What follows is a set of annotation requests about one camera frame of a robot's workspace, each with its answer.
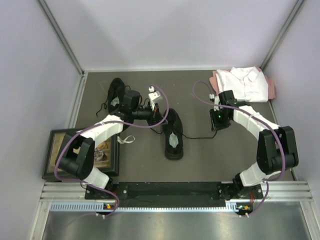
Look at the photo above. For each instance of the black framed compartment box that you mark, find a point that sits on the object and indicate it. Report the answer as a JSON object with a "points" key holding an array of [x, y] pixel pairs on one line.
{"points": [[106, 155]]}

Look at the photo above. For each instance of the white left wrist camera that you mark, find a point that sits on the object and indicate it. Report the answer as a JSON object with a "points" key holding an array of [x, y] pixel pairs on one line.
{"points": [[154, 97]]}

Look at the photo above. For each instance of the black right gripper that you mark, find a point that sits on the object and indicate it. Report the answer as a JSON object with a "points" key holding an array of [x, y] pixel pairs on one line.
{"points": [[215, 123]]}

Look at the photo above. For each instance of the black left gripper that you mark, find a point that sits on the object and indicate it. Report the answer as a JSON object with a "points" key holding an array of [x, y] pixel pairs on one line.
{"points": [[155, 116]]}

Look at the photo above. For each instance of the white ribbon loop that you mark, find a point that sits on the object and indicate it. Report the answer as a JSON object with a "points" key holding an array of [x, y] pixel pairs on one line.
{"points": [[127, 140]]}

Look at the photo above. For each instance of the white slotted cable duct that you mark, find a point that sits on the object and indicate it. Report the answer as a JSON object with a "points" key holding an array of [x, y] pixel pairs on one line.
{"points": [[107, 207]]}

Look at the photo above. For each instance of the black shoe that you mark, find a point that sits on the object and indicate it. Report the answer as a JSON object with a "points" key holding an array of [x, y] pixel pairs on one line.
{"points": [[173, 132], [119, 102]]}

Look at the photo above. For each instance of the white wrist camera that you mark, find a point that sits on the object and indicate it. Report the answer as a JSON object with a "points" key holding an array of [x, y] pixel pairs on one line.
{"points": [[215, 100], [154, 97]]}

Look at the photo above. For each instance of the white folded shirt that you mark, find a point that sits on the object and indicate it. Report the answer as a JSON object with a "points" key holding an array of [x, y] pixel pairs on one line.
{"points": [[250, 82]]}

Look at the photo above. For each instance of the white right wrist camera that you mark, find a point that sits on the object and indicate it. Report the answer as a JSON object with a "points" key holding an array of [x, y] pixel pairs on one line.
{"points": [[215, 100]]}

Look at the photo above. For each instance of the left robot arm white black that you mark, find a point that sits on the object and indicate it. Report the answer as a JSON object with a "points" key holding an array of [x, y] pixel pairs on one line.
{"points": [[77, 151]]}

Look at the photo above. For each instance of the black base plate strip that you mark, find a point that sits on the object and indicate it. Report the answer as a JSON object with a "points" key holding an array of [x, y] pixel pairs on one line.
{"points": [[181, 194]]}

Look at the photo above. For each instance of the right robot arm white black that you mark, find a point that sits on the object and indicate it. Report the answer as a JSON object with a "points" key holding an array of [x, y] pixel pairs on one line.
{"points": [[276, 145]]}

